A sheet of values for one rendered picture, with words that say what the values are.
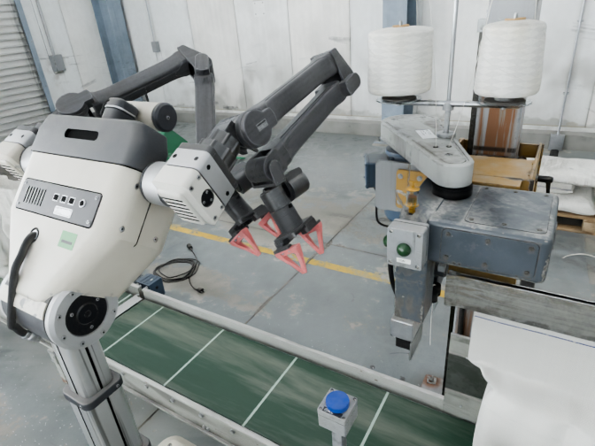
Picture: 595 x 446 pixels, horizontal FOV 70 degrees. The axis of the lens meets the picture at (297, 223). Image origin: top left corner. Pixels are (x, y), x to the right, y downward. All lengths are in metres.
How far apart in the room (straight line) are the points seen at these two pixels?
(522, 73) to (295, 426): 1.34
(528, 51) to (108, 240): 0.95
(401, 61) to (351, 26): 5.45
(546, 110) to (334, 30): 3.00
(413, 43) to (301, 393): 1.33
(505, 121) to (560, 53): 4.69
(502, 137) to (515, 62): 0.31
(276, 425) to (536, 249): 1.17
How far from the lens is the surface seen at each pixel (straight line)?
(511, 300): 1.16
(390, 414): 1.76
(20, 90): 8.63
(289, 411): 1.77
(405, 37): 1.13
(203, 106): 1.27
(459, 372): 1.65
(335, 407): 1.15
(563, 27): 5.98
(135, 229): 0.93
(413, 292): 1.01
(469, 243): 0.92
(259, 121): 0.92
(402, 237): 0.89
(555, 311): 1.16
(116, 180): 0.92
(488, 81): 1.10
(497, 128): 1.34
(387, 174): 1.34
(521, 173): 1.21
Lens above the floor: 1.74
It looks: 26 degrees down
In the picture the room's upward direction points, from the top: 5 degrees counter-clockwise
